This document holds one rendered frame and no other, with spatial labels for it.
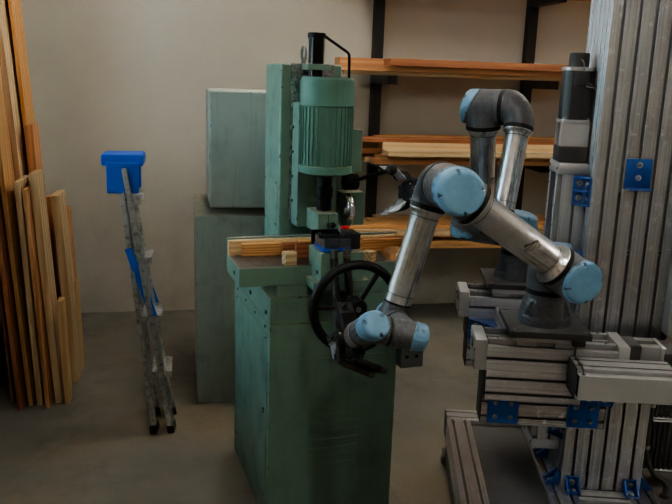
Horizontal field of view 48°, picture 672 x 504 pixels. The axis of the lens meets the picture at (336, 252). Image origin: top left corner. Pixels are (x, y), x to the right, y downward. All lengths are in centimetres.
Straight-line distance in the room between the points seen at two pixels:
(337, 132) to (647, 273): 103
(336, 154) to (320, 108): 15
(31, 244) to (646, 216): 241
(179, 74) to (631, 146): 304
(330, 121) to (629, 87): 88
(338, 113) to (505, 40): 284
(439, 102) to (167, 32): 173
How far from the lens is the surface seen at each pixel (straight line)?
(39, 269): 356
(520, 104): 254
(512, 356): 221
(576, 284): 203
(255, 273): 235
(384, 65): 449
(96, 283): 494
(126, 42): 475
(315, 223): 251
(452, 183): 185
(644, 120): 237
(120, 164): 306
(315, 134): 243
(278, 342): 243
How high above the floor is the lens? 148
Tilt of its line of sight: 13 degrees down
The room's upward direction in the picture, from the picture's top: 2 degrees clockwise
